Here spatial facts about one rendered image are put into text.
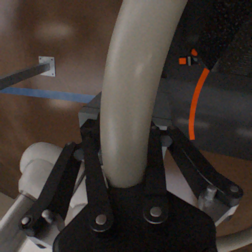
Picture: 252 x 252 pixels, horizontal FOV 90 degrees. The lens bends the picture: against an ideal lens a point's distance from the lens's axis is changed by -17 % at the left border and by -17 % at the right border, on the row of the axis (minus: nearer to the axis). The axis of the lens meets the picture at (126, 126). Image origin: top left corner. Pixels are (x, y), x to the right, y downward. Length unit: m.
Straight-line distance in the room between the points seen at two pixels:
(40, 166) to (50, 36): 1.35
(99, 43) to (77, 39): 0.22
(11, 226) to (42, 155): 0.22
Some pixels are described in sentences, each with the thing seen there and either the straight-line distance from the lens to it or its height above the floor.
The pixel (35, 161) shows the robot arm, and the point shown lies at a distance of 0.52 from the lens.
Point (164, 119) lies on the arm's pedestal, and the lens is 0.64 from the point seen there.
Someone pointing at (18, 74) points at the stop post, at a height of 0.42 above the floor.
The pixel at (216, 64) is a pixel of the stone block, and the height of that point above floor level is 0.66.
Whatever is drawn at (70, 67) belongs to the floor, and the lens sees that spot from 1.57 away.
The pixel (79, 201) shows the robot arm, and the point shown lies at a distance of 0.51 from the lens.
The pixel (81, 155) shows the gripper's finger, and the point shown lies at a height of 1.21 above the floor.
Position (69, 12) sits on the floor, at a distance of 1.55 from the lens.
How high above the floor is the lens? 1.31
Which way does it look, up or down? 56 degrees down
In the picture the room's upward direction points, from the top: 157 degrees counter-clockwise
